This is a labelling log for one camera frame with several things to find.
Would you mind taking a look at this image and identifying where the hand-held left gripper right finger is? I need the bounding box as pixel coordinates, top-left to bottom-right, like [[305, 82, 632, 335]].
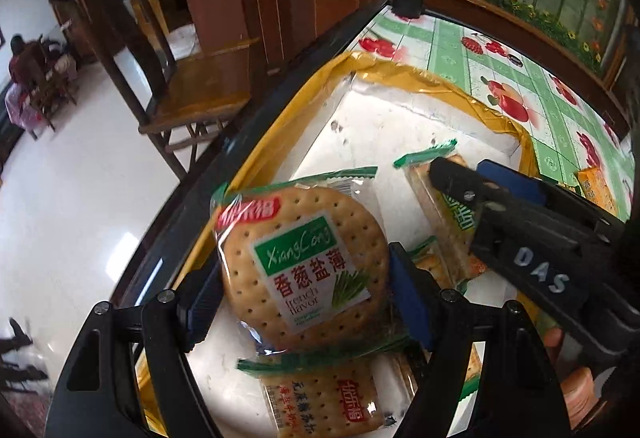
[[387, 242, 573, 438]]

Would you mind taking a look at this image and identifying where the round cracker packet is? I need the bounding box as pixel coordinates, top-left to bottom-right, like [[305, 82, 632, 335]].
[[210, 167, 396, 359]]

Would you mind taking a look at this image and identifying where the orange snack packet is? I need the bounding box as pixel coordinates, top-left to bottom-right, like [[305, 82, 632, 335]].
[[575, 167, 622, 215]]

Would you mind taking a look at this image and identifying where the square cracker packet red label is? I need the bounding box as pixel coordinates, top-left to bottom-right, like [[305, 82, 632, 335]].
[[236, 348, 417, 438]]

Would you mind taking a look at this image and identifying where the person's right hand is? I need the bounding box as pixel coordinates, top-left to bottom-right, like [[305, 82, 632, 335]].
[[544, 325, 597, 430]]

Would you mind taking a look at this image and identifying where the wooden partition cabinet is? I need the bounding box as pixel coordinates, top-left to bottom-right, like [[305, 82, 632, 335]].
[[142, 0, 631, 92]]

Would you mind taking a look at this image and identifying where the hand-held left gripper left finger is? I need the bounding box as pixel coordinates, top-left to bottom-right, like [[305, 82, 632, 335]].
[[45, 263, 226, 438]]

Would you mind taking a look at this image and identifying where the wooden chair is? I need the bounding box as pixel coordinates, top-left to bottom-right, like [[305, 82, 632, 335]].
[[48, 0, 262, 181]]

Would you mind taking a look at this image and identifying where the small green-edged cracker packet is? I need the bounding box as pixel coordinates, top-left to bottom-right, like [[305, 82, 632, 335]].
[[407, 237, 468, 295]]

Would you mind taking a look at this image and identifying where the fruit printed tablecloth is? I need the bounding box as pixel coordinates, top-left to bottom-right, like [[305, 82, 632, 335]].
[[357, 13, 636, 224]]

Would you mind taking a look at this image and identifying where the small black box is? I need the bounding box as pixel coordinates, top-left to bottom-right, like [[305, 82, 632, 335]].
[[391, 0, 426, 19]]

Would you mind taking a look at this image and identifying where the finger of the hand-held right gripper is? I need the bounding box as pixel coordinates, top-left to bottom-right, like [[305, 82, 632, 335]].
[[476, 159, 622, 240], [429, 157, 507, 220]]

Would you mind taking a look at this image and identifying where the yellow box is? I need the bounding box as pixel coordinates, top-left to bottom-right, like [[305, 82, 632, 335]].
[[135, 51, 543, 438]]

